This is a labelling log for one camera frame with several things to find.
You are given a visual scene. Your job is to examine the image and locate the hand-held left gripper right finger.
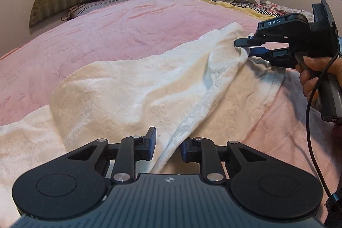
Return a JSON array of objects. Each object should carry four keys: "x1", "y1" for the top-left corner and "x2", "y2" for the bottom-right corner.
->
[{"x1": 180, "y1": 137, "x2": 257, "y2": 183}]

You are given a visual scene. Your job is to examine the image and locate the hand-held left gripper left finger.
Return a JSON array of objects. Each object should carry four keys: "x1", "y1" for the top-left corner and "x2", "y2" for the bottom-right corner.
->
[{"x1": 68, "y1": 127, "x2": 157, "y2": 185}]

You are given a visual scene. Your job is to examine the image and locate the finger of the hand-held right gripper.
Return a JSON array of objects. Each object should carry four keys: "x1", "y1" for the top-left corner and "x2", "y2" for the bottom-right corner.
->
[
  {"x1": 234, "y1": 35, "x2": 265, "y2": 47},
  {"x1": 248, "y1": 46, "x2": 291, "y2": 67}
]

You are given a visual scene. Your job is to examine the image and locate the white fluffy blanket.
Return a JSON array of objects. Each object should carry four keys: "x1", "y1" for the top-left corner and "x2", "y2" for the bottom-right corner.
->
[{"x1": 0, "y1": 22, "x2": 286, "y2": 220}]

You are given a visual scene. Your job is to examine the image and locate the person's right hand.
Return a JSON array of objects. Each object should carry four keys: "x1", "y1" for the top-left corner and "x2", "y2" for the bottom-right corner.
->
[{"x1": 299, "y1": 55, "x2": 342, "y2": 109}]

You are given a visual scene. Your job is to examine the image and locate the pink floral cloth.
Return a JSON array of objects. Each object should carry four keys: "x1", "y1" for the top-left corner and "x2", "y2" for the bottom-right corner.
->
[{"x1": 263, "y1": 2, "x2": 314, "y2": 21}]

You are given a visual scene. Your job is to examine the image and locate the yellow cloth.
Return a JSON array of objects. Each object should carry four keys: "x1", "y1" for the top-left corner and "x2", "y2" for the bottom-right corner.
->
[{"x1": 176, "y1": 0, "x2": 269, "y2": 21}]

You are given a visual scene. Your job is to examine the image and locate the zebra print cloth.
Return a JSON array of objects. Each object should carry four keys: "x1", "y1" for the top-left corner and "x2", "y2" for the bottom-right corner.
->
[{"x1": 231, "y1": 1, "x2": 284, "y2": 18}]

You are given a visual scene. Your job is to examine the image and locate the pink blanket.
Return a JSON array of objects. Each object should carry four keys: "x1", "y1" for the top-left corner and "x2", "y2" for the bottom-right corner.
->
[{"x1": 0, "y1": 0, "x2": 342, "y2": 218}]

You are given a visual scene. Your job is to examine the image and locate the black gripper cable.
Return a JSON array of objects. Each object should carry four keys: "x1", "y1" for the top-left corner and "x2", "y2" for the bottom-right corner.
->
[{"x1": 306, "y1": 57, "x2": 342, "y2": 208}]

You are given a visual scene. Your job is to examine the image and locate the thin black charger cable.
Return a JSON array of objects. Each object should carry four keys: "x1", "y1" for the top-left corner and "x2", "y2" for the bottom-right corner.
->
[{"x1": 61, "y1": 3, "x2": 87, "y2": 22}]

